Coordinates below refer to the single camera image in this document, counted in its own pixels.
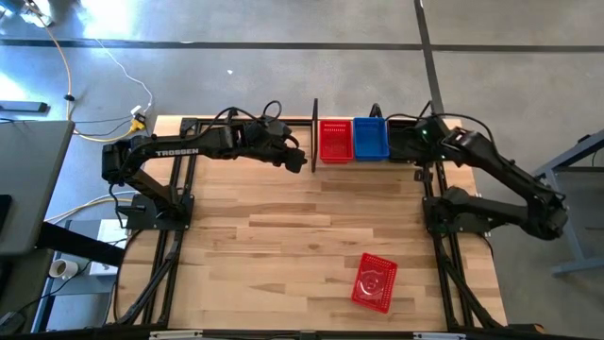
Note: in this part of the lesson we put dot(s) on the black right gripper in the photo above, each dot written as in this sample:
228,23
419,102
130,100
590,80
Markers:
429,144

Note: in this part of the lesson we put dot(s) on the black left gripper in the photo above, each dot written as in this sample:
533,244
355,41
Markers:
290,156

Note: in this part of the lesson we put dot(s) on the black plastic basket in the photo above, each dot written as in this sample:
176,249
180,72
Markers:
397,144

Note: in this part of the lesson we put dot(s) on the red plastic basket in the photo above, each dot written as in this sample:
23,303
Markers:
336,144
374,283

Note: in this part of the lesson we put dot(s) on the blue plastic basket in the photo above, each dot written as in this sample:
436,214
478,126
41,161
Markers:
371,141

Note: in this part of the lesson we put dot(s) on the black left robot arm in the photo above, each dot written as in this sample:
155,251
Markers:
174,152

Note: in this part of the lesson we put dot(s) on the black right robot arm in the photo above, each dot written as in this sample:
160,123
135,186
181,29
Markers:
500,163

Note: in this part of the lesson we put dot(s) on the black metal divider rack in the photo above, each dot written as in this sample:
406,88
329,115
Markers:
314,137

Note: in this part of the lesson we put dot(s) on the yellow and white power plug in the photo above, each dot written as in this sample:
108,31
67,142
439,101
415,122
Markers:
138,124

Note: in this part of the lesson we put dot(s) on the blue metal table leg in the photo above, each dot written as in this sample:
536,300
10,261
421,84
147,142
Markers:
578,252

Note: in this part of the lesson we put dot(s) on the white box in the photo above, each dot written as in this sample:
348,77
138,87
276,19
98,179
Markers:
109,233

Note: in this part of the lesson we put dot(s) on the black desk leg bar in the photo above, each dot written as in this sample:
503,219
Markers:
80,243

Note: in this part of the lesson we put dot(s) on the white mug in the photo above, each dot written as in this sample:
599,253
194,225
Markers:
63,269

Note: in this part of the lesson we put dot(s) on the grey desk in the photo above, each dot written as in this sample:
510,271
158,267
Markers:
28,179

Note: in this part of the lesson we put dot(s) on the dark computer mouse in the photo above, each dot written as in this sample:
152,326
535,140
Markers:
10,322

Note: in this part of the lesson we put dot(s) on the black frame bracket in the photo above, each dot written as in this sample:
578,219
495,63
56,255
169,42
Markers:
231,115
376,113

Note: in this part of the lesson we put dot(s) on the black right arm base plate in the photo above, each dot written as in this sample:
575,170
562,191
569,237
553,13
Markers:
467,228

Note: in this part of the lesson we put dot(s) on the black aluminium table frame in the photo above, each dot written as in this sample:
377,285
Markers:
165,255

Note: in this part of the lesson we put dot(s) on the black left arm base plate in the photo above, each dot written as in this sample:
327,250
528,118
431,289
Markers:
141,217

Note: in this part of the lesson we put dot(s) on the white edge bracket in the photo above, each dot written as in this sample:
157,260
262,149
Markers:
439,336
174,334

